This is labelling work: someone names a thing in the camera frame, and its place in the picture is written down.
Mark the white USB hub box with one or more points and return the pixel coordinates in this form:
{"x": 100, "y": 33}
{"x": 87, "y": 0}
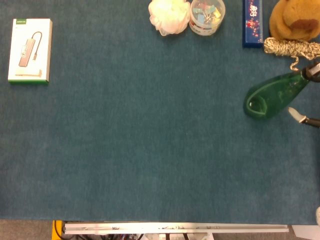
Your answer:
{"x": 30, "y": 50}

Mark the white mesh bath sponge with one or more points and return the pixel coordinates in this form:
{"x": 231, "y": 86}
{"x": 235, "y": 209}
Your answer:
{"x": 170, "y": 16}

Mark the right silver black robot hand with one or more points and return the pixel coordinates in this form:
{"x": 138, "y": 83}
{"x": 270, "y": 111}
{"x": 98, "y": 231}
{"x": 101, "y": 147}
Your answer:
{"x": 298, "y": 116}

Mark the green spray bottle black nozzle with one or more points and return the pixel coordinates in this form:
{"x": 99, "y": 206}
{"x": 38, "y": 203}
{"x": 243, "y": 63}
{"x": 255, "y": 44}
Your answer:
{"x": 272, "y": 97}

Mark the blue felt table cloth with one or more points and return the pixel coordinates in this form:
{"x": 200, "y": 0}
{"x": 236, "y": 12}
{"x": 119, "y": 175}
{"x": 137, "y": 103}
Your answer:
{"x": 125, "y": 125}

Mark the aluminium profile rail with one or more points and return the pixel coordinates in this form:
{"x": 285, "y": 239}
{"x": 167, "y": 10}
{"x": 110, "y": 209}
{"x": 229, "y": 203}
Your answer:
{"x": 175, "y": 228}

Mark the clear jar of binder clips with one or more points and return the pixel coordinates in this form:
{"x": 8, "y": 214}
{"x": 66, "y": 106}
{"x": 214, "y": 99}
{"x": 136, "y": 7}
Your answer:
{"x": 206, "y": 15}

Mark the brown capybara plush toy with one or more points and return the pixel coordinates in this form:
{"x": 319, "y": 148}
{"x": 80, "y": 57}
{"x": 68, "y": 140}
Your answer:
{"x": 287, "y": 17}

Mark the white plastic corner piece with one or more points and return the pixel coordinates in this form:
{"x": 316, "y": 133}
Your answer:
{"x": 306, "y": 233}

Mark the blue rectangular printed box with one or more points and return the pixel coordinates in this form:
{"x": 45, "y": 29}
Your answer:
{"x": 252, "y": 25}

